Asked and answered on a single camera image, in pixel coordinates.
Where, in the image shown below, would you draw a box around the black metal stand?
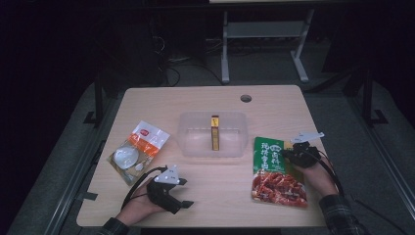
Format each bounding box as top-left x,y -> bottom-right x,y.
82,71 -> 106,127
361,68 -> 390,128

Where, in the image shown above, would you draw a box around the green sauce packet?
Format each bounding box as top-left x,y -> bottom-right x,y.
251,136 -> 309,209

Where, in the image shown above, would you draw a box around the orange white clear packet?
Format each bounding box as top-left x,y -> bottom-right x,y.
107,119 -> 171,187

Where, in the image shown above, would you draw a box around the black floor cables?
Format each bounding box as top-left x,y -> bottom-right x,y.
153,35 -> 226,88

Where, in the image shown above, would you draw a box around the small yellow red snack packet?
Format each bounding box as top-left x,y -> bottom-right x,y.
209,115 -> 221,152

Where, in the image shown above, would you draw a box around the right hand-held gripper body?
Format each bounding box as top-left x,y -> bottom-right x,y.
288,131 -> 326,169

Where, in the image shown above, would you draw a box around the clear plastic container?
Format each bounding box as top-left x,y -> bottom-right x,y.
175,111 -> 249,159

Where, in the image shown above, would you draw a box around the thin black floor cable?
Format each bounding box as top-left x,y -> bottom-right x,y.
350,195 -> 410,235

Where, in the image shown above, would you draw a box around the person's left hand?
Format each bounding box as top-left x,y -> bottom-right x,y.
115,177 -> 168,227

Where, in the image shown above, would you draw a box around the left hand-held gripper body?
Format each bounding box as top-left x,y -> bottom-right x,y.
146,164 -> 184,215

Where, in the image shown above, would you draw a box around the person's right hand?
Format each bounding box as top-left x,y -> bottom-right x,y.
300,156 -> 340,199

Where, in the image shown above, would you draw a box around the grey metal desk frame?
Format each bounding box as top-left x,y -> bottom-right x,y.
220,9 -> 316,84

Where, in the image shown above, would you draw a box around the dark tape strip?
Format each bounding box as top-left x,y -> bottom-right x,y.
75,191 -> 99,202

